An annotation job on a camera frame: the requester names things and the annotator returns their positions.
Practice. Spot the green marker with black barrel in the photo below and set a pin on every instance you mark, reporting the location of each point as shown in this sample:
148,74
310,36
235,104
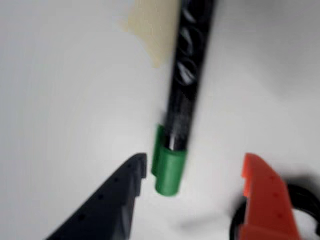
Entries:
187,100

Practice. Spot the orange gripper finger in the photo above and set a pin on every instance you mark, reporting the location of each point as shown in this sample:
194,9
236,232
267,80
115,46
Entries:
267,207

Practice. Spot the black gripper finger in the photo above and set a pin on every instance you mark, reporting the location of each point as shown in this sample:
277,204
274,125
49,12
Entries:
105,205

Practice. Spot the beige masking tape patch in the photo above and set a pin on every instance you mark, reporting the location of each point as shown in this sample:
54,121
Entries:
155,30

